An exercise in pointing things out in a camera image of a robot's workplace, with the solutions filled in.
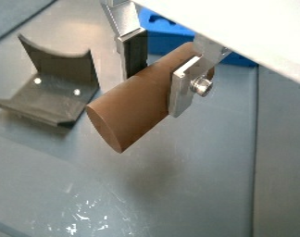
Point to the dark grey cradle stand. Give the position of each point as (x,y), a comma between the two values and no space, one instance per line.
(59,89)

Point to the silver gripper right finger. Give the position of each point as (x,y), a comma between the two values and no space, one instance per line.
(192,76)

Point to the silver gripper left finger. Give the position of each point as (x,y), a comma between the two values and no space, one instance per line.
(130,35)

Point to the brown wooden cylinder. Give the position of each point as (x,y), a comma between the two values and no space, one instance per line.
(126,112)

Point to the blue foam shape board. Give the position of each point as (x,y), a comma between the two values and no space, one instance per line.
(165,34)

